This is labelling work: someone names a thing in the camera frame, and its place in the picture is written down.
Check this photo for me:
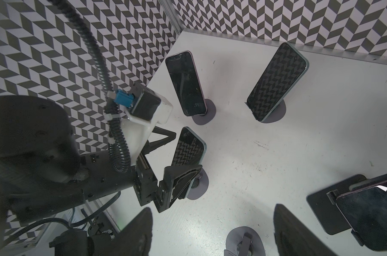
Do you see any aluminium corner post left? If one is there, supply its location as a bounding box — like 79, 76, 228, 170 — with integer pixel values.
159, 0, 184, 35

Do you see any grey round stand middle back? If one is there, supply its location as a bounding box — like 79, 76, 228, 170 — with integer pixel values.
262, 100, 286, 124

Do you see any grey round stand centre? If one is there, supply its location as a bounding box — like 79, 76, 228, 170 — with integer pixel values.
224, 226, 266, 256

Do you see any teal-edged phone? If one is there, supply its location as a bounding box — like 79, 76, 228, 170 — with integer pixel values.
171, 127, 207, 166
246, 43, 309, 122

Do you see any grey round stand far-left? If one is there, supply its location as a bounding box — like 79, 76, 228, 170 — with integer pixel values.
192, 99, 216, 125

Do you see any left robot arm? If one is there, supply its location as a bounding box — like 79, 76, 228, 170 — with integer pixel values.
0, 1, 202, 256

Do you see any black phone front right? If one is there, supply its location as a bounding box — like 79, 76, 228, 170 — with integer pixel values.
335, 180, 387, 252

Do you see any black flat stand front right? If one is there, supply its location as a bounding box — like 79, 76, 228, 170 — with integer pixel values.
306, 169, 387, 247

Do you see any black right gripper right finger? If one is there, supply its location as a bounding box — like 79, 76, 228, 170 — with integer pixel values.
273, 204, 336, 256

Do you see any purple-edged phone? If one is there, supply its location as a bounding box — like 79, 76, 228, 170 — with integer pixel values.
165, 51, 207, 116

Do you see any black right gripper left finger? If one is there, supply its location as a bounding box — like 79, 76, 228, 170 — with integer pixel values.
107, 208, 153, 256

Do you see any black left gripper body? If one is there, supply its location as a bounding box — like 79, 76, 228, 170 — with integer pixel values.
133, 153, 158, 207

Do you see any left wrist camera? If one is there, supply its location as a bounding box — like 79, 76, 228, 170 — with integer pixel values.
111, 82, 173, 124

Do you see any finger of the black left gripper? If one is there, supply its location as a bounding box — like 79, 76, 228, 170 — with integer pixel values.
141, 125, 177, 156
154, 164, 203, 213

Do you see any grey round stand near left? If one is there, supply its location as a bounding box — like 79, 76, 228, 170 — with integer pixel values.
187, 169, 209, 200

